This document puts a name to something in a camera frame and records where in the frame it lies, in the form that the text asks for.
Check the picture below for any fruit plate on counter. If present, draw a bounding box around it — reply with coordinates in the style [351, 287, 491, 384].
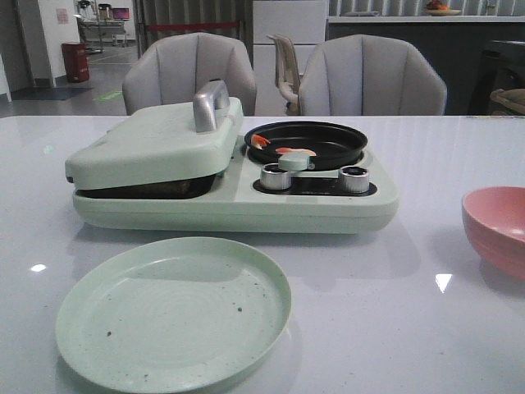
[423, 0, 462, 16]

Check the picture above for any left silver control knob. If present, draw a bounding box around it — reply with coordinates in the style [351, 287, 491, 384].
[259, 163, 292, 191]

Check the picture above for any mint green breakfast maker base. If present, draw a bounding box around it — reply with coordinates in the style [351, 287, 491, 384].
[72, 137, 399, 234]

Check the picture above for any dark washing machine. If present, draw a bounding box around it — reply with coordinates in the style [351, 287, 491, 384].
[468, 40, 524, 115]

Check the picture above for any right grey upholstered chair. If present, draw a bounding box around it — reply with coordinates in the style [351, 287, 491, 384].
[299, 34, 447, 116]

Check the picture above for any mint green sandwich maker lid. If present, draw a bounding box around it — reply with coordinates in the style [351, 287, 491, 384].
[65, 80, 244, 190]

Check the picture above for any red bin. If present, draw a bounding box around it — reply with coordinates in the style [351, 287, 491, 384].
[61, 42, 89, 83]

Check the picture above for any beige office chair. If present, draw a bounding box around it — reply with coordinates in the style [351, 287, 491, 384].
[267, 34, 301, 116]

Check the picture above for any black round frying pan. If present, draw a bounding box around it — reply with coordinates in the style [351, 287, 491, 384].
[244, 121, 368, 171]

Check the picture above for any left grey upholstered chair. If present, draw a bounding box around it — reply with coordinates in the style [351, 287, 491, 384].
[122, 32, 257, 116]

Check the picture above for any orange shrimp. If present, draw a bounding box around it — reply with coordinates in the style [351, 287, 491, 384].
[250, 134, 271, 149]
[275, 147, 317, 157]

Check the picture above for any white bread slice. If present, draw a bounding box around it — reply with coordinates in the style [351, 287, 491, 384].
[121, 180, 191, 199]

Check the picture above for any pink bowl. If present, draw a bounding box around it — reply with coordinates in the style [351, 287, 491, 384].
[462, 186, 524, 280]

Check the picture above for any white cabinet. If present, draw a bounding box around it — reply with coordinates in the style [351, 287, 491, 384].
[253, 1, 327, 116]

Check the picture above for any right silver control knob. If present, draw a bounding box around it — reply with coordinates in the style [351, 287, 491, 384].
[338, 166, 370, 194]

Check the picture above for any mint green round plate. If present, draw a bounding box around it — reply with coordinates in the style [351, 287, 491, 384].
[56, 237, 292, 393]

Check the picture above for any grey upholstered chair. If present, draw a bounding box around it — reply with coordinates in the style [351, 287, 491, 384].
[122, 32, 257, 116]
[299, 34, 447, 116]

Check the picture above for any silver control knob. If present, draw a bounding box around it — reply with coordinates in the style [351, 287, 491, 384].
[259, 163, 292, 191]
[338, 166, 370, 194]

